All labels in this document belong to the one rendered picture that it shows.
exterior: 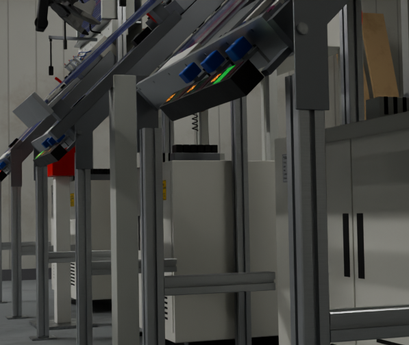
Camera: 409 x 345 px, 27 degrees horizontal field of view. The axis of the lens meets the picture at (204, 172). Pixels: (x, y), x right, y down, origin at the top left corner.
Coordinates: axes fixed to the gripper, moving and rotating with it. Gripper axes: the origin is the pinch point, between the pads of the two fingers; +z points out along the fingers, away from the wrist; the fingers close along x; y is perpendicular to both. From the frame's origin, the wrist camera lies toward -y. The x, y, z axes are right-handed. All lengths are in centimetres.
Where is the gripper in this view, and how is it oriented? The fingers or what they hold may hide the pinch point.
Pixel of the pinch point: (93, 31)
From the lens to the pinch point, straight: 243.7
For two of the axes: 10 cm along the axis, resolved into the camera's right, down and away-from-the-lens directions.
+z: 7.8, 5.7, 2.6
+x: -3.4, 0.5, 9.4
